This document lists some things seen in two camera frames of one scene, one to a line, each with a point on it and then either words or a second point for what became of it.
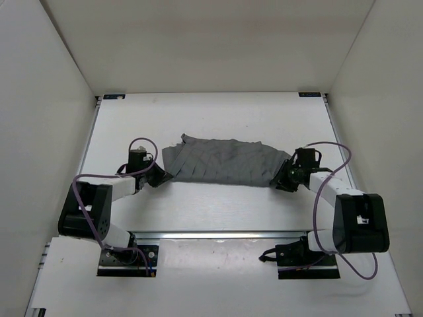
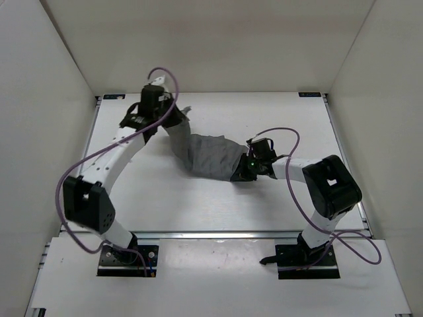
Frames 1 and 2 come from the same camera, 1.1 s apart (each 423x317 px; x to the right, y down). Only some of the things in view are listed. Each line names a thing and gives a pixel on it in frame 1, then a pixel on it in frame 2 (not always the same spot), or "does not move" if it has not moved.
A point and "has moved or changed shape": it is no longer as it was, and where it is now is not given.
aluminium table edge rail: [217, 234] does not move
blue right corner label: [310, 94] does not move
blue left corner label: [113, 96] does not move
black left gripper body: [150, 176] -> [174, 117]
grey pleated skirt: [223, 162] has moved or changed shape
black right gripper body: [292, 181] -> [249, 168]
